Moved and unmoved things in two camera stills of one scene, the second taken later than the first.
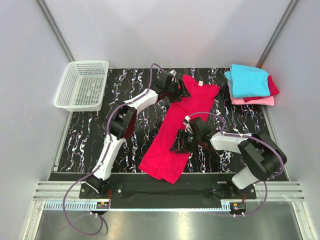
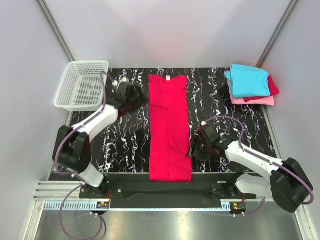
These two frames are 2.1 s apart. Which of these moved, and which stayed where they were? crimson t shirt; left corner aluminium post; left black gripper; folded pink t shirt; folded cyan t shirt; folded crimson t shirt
Moved: left black gripper; crimson t shirt
Stayed: folded crimson t shirt; left corner aluminium post; folded pink t shirt; folded cyan t shirt
